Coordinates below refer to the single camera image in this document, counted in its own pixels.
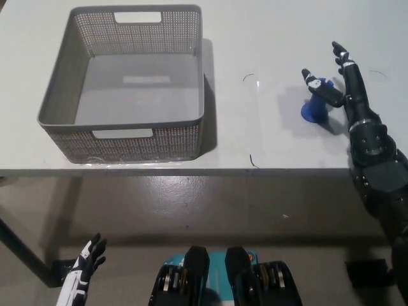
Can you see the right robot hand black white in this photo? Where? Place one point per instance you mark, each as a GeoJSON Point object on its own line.
{"type": "Point", "coordinates": [355, 95]}

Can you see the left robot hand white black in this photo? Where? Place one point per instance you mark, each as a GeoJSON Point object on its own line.
{"type": "Point", "coordinates": [76, 283]}

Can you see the blue rook chess piece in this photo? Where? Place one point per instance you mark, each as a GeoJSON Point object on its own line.
{"type": "Point", "coordinates": [314, 110]}

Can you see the dark metal table leg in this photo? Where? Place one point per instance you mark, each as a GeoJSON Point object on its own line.
{"type": "Point", "coordinates": [25, 245]}

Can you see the clear tape patch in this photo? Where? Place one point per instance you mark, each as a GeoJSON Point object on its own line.
{"type": "Point", "coordinates": [287, 127]}

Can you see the black robot body block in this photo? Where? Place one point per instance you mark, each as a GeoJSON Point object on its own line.
{"type": "Point", "coordinates": [196, 267]}
{"type": "Point", "coordinates": [237, 267]}

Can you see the grey perforated plastic basket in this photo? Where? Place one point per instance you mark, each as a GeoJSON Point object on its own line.
{"type": "Point", "coordinates": [127, 92]}

